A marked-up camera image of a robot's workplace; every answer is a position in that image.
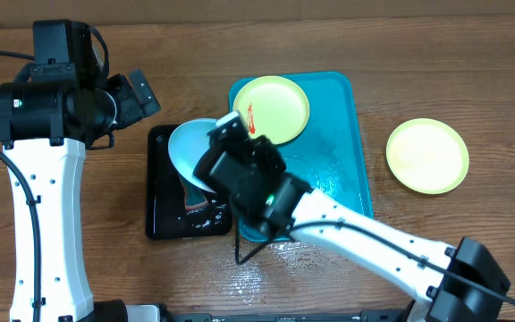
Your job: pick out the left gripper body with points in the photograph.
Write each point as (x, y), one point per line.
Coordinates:
(127, 105)

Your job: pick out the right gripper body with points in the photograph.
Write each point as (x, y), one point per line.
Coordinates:
(266, 150)

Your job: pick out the light blue plate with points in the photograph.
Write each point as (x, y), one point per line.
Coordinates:
(187, 145)

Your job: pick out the green and orange sponge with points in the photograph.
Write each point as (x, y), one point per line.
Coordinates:
(194, 198)

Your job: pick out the green plate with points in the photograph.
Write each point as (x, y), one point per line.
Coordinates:
(274, 107)
(427, 156)

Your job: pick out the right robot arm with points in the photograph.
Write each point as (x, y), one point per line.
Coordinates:
(446, 283)

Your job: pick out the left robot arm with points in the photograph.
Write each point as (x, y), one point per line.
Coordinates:
(51, 115)

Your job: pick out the teal plastic tray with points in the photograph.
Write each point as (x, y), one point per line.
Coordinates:
(328, 153)

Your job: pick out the black plastic tray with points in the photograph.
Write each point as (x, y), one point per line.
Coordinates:
(166, 217)

